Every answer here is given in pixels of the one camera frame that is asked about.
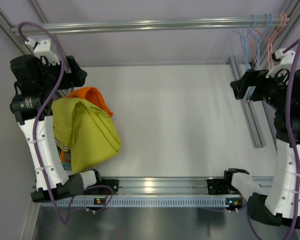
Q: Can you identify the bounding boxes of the yellow-green trousers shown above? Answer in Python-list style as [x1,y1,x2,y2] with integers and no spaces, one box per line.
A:
[51,97,123,174]

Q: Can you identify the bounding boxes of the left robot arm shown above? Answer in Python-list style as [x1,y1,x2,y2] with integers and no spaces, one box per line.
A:
[10,54,102,203]

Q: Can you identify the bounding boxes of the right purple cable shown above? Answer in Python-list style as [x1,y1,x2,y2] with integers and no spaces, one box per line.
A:
[246,37,300,240]

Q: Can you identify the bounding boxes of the purple cable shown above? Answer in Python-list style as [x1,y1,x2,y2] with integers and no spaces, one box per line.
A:
[17,21,115,225]
[246,37,300,240]

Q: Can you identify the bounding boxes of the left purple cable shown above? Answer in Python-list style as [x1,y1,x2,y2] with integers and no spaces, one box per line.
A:
[17,21,115,225]

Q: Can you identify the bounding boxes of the orange garment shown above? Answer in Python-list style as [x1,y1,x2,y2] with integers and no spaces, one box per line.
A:
[59,86,114,163]

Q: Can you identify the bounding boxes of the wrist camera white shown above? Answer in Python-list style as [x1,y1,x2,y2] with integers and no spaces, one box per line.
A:
[24,38,60,66]
[266,48,296,79]

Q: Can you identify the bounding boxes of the pink spare hangers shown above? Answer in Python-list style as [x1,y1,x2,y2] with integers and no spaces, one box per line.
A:
[260,12,288,67]

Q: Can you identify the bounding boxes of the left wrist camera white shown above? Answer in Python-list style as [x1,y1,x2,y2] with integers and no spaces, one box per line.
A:
[24,38,60,66]

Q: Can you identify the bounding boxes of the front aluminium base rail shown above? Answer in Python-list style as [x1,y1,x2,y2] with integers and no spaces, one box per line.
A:
[32,176,275,197]

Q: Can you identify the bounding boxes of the slotted grey cable duct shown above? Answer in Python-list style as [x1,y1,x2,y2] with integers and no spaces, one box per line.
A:
[39,196,243,209]

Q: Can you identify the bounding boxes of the teal laundry basket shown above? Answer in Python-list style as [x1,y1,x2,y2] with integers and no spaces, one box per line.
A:
[61,162,72,171]

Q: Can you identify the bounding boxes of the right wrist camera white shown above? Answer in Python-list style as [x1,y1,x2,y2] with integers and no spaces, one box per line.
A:
[266,48,296,79]

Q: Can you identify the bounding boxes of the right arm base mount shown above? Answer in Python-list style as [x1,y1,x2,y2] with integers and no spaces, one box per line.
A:
[206,178,231,195]

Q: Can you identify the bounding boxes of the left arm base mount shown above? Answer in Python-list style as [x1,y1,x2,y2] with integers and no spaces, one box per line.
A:
[92,178,120,195]

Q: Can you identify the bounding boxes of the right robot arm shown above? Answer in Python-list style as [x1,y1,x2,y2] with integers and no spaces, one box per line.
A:
[224,69,300,230]

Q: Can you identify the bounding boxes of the light blue wire hanger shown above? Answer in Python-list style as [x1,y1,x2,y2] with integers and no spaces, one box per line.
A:
[228,14,262,77]

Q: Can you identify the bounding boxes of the top aluminium hanging rail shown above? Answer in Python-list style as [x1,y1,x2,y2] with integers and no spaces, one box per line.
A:
[10,14,291,35]

